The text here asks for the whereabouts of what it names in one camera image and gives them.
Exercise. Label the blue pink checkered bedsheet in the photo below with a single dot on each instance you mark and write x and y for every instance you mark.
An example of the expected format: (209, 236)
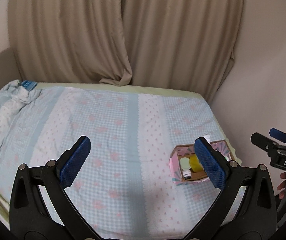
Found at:
(108, 142)

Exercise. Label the yellow packing tape roll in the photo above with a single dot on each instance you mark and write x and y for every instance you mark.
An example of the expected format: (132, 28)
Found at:
(195, 164)

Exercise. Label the blue tissue pack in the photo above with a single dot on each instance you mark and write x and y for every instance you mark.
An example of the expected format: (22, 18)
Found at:
(29, 85)

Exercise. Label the person right hand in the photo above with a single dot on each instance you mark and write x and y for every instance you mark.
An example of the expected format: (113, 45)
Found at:
(281, 187)

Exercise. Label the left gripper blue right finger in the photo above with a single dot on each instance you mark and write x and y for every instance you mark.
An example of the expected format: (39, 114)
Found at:
(224, 177)

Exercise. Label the white pill bottle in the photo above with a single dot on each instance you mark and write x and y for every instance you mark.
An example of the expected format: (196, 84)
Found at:
(207, 137)

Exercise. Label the cardboard box pink teal flaps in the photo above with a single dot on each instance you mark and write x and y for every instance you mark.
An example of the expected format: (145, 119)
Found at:
(181, 151)

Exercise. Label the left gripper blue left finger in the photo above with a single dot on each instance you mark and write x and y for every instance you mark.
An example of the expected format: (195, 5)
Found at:
(62, 175)

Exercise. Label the small black white cap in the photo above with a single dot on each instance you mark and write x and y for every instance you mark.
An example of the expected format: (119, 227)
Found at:
(187, 174)

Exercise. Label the light green mattress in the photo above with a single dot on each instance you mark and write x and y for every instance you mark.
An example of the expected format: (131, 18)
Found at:
(133, 89)

